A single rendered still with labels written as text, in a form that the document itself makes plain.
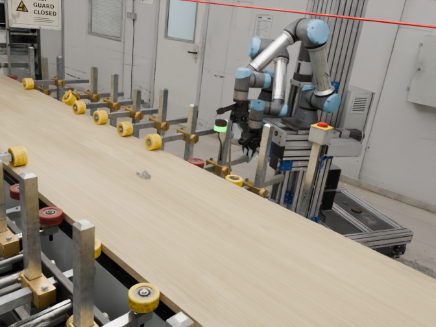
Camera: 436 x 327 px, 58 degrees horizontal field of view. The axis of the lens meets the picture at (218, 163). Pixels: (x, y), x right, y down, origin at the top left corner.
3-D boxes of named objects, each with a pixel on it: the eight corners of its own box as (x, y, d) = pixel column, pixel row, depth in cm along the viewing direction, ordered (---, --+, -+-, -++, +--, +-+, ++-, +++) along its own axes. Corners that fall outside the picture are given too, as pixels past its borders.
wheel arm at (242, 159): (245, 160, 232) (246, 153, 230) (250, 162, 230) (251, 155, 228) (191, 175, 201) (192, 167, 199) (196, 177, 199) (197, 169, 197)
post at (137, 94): (134, 159, 263) (137, 87, 246) (137, 161, 261) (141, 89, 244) (130, 161, 261) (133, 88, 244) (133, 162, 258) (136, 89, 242)
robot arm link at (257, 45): (260, 90, 287) (274, 53, 234) (239, 87, 287) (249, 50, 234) (261, 75, 290) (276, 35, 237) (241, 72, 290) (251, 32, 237)
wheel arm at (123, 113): (163, 111, 273) (163, 106, 272) (166, 112, 271) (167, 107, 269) (98, 118, 237) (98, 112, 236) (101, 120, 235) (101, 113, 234)
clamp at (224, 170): (211, 167, 216) (212, 157, 214) (230, 175, 207) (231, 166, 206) (204, 169, 212) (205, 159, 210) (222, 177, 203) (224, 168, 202)
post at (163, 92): (158, 164, 246) (164, 87, 229) (162, 166, 244) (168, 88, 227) (154, 165, 243) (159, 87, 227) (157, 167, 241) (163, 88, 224)
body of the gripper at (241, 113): (243, 125, 201) (246, 102, 197) (228, 122, 204) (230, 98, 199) (248, 122, 207) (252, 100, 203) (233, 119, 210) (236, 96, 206)
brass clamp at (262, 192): (246, 187, 202) (248, 178, 200) (267, 197, 193) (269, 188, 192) (239, 190, 197) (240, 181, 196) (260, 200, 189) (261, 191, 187)
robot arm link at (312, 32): (326, 102, 241) (309, 13, 211) (344, 108, 229) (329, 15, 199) (311, 111, 238) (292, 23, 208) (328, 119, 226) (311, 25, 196)
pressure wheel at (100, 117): (103, 107, 237) (109, 117, 234) (99, 116, 242) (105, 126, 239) (94, 108, 233) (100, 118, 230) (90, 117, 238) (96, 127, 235)
